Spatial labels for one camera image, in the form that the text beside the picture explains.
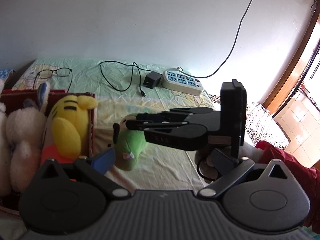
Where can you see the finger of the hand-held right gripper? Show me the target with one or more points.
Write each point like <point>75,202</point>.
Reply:
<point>140,125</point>
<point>175,115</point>

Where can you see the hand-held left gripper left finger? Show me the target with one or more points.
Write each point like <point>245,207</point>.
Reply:
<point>105,159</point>

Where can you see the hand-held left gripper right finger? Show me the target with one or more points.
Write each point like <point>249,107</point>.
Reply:
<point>222,162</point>

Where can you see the green plush toy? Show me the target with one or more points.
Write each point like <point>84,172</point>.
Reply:
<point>130,142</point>

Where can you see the red cardboard box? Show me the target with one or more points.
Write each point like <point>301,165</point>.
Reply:
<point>91,130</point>

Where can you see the yellow tiger plush toy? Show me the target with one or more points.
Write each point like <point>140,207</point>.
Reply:
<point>65,132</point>

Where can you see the pale plush with blue bow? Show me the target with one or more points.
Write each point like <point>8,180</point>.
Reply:
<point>22,130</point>

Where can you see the person's right forearm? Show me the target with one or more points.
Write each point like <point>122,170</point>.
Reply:
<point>295,170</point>

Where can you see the person's right hand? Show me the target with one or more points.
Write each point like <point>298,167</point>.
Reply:
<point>207,168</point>

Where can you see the beige power strip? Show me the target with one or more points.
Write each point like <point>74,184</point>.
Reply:
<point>180,86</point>

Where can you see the black power adapter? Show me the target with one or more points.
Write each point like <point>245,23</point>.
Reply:
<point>152,80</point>

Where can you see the cartoon printed bedsheet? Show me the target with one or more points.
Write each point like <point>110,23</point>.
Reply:
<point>162,165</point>

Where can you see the black eyeglasses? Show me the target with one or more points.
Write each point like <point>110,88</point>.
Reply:
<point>62,68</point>

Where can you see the blue patterned cloth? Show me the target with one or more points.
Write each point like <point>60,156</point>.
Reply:
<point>6,73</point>

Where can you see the wooden door frame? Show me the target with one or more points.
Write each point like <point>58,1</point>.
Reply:
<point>295,65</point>

